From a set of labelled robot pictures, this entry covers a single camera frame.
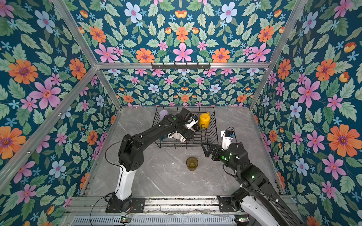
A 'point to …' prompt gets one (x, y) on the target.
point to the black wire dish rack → (208, 136)
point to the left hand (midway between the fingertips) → (192, 129)
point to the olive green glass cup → (192, 163)
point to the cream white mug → (176, 135)
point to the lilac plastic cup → (162, 113)
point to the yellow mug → (204, 120)
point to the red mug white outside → (182, 139)
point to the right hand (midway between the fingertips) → (207, 144)
